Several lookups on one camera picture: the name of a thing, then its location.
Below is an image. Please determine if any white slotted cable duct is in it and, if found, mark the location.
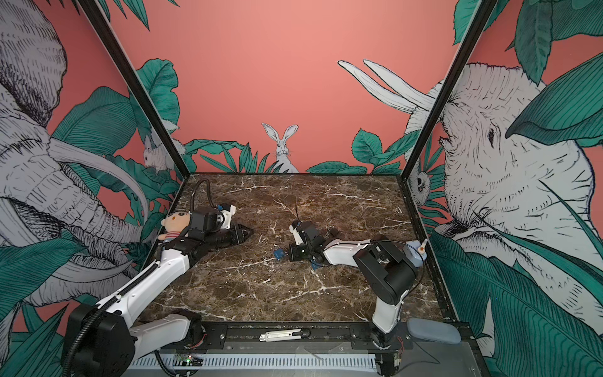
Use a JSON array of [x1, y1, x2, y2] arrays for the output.
[[126, 352, 378, 372]]

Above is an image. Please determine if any small green circuit board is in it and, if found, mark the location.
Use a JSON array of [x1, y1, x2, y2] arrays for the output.
[[174, 355, 204, 368]]

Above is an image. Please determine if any black right frame post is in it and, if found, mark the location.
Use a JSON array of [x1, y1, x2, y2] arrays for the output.
[[399, 0, 499, 180]]

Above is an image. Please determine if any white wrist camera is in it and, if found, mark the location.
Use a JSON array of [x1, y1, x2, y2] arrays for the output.
[[218, 204, 236, 229], [289, 225, 304, 245]]

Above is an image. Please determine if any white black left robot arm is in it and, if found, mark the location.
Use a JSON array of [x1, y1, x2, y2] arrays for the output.
[[61, 205, 254, 376]]

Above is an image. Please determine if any plush doll striped shirt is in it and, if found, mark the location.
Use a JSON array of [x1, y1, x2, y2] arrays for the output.
[[158, 211, 191, 243]]

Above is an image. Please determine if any white utility knife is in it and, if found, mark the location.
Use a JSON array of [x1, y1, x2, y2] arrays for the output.
[[259, 328, 311, 342]]

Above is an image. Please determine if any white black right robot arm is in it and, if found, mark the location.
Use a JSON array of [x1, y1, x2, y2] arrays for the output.
[[287, 220, 427, 335]]

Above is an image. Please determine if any black frame post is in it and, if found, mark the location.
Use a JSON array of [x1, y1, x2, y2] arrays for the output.
[[399, 0, 499, 180], [77, 0, 188, 174]]

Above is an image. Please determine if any grey oval pad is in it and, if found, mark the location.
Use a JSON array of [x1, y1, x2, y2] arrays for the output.
[[407, 318, 462, 345]]

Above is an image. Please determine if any black front mounting rail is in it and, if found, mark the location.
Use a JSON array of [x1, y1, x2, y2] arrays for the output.
[[166, 318, 473, 353]]

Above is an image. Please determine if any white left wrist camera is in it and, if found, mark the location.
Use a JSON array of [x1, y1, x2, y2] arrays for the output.
[[218, 204, 236, 229]]

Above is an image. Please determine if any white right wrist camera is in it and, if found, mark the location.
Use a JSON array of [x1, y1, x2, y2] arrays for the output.
[[289, 225, 304, 245]]

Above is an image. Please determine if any black left frame post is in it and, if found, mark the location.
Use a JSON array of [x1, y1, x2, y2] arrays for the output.
[[77, 0, 188, 174]]

